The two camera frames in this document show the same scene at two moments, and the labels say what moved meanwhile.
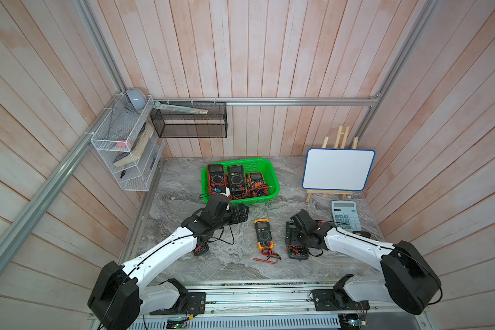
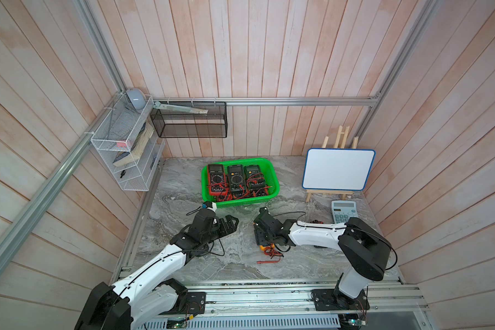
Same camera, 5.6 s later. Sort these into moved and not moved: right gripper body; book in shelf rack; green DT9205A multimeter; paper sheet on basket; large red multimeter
Moved: right gripper body
Not moved: paper sheet on basket; green DT9205A multimeter; book in shelf rack; large red multimeter
